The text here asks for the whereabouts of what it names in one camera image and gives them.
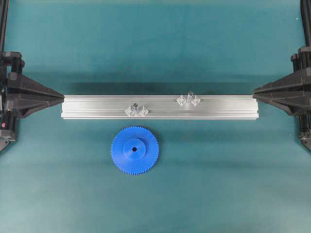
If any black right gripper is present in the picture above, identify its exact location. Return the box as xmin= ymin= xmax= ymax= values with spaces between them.
xmin=253 ymin=47 xmax=311 ymax=150

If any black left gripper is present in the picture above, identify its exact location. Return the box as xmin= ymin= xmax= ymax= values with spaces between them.
xmin=0 ymin=52 xmax=64 ymax=151

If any large blue plastic gear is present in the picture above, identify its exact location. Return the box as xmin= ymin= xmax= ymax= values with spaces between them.
xmin=110 ymin=126 xmax=159 ymax=175

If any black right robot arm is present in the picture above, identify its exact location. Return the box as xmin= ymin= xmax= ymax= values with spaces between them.
xmin=253 ymin=0 xmax=311 ymax=150

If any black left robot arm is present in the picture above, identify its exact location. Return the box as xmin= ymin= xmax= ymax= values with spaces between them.
xmin=0 ymin=0 xmax=65 ymax=151

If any tall steel shaft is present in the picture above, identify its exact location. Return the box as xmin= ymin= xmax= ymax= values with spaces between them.
xmin=186 ymin=91 xmax=194 ymax=104

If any long aluminium extrusion rail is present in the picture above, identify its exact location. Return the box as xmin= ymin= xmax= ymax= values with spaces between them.
xmin=61 ymin=95 xmax=259 ymax=120

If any clear bracket right of tall shaft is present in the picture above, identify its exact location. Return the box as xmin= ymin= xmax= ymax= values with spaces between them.
xmin=191 ymin=95 xmax=201 ymax=106

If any clear bracket of tall shaft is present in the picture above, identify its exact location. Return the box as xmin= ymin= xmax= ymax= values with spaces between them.
xmin=176 ymin=95 xmax=187 ymax=106
xmin=191 ymin=95 xmax=201 ymax=106

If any clear bracket left of short shaft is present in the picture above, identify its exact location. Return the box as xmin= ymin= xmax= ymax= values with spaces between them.
xmin=124 ymin=105 xmax=137 ymax=117

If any clear bracket of short shaft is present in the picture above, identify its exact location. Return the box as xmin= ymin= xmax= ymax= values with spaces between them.
xmin=138 ymin=106 xmax=149 ymax=117
xmin=124 ymin=105 xmax=137 ymax=117

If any clear bracket left of tall shaft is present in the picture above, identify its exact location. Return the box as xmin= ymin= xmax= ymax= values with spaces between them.
xmin=176 ymin=95 xmax=187 ymax=106

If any clear bracket right of short shaft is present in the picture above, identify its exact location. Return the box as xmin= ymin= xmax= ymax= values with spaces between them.
xmin=138 ymin=106 xmax=149 ymax=117

